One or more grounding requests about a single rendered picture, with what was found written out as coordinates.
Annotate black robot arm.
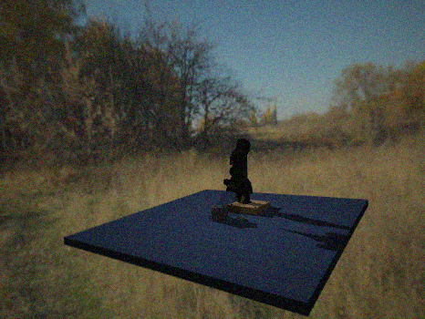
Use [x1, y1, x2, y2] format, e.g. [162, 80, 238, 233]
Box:
[223, 139, 253, 204]

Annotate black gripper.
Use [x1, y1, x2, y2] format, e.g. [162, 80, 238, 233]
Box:
[226, 174, 251, 201]

